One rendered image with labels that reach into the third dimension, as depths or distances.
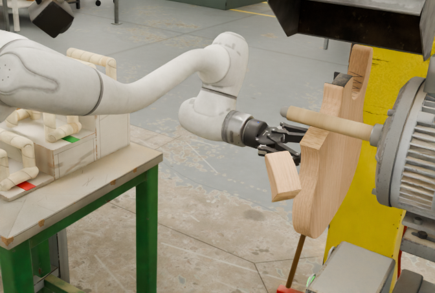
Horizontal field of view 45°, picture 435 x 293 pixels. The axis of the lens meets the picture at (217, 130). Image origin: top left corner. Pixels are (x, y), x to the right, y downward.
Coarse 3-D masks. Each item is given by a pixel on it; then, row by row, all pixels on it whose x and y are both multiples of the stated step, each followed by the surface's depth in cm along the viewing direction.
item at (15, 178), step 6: (24, 168) 139; (30, 168) 139; (36, 168) 140; (12, 174) 135; (18, 174) 136; (24, 174) 137; (30, 174) 139; (36, 174) 140; (6, 180) 133; (12, 180) 134; (18, 180) 136; (24, 180) 138; (6, 186) 133; (12, 186) 135
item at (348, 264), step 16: (336, 256) 87; (352, 256) 87; (368, 256) 87; (384, 256) 88; (320, 272) 83; (336, 272) 83; (352, 272) 83; (368, 272) 83; (384, 272) 84; (320, 288) 79; (336, 288) 79; (352, 288) 80; (368, 288) 80; (384, 288) 82
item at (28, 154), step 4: (24, 148) 137; (28, 148) 137; (32, 148) 138; (24, 152) 138; (28, 152) 138; (32, 152) 139; (24, 156) 138; (28, 156) 138; (32, 156) 139; (24, 160) 139; (28, 160) 139; (32, 160) 139; (24, 164) 139; (28, 164) 139; (32, 164) 140
